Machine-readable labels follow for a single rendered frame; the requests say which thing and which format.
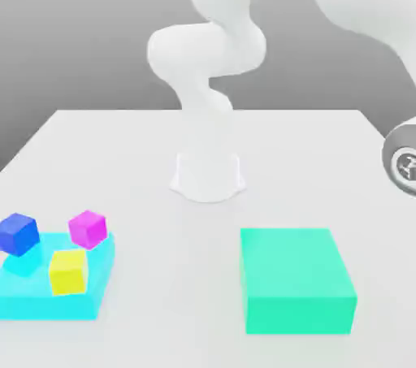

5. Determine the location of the small magenta cube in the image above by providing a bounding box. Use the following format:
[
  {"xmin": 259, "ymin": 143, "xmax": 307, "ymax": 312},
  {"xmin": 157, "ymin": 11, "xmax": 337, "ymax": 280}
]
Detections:
[{"xmin": 67, "ymin": 210, "xmax": 108, "ymax": 251}]

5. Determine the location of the large green box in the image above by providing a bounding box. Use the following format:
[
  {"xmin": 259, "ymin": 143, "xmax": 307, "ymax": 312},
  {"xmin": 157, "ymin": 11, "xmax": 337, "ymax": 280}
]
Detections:
[{"xmin": 239, "ymin": 227, "xmax": 358, "ymax": 336}]

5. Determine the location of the small blue cube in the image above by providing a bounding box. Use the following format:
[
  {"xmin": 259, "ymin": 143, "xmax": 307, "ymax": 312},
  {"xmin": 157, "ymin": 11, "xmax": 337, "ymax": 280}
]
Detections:
[{"xmin": 0, "ymin": 212, "xmax": 41, "ymax": 258}]

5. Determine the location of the small cyan cube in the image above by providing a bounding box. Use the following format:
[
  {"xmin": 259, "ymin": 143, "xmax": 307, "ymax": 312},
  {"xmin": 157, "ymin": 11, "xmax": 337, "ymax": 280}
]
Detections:
[{"xmin": 2, "ymin": 242, "xmax": 45, "ymax": 279}]

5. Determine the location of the large cyan box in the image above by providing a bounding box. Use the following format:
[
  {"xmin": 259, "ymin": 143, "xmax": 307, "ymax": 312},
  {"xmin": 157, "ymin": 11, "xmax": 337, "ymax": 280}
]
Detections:
[{"xmin": 0, "ymin": 232, "xmax": 115, "ymax": 322}]

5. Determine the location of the small yellow cube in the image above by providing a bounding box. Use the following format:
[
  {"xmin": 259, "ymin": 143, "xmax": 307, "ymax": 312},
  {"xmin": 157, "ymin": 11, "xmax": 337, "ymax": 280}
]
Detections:
[{"xmin": 49, "ymin": 248, "xmax": 89, "ymax": 297}]

